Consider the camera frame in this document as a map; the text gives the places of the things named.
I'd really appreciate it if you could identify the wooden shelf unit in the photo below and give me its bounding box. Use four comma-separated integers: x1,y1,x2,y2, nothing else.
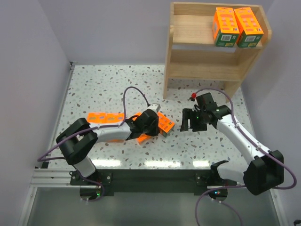
163,2,272,98

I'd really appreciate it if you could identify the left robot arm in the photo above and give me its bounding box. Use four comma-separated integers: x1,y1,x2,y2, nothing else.
56,108,159,178

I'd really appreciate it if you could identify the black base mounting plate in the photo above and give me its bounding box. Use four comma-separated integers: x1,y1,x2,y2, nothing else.
70,169,238,197

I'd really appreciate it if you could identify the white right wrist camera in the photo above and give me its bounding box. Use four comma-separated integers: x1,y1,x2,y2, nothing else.
189,93,197,101

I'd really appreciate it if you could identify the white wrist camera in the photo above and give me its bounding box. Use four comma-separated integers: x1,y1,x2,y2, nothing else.
147,104,161,113
189,93,197,101

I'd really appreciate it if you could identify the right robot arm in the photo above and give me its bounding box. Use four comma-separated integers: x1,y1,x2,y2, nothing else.
180,93,284,195

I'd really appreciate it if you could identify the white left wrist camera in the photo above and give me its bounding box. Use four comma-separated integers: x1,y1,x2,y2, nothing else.
147,104,161,113

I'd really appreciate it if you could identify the orange sponge box wide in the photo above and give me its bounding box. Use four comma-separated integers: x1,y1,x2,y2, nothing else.
133,112,151,145
87,112,125,143

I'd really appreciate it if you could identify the orange sponge box narrow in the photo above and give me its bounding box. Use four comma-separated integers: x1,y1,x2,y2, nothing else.
158,112,175,137
212,7,240,48

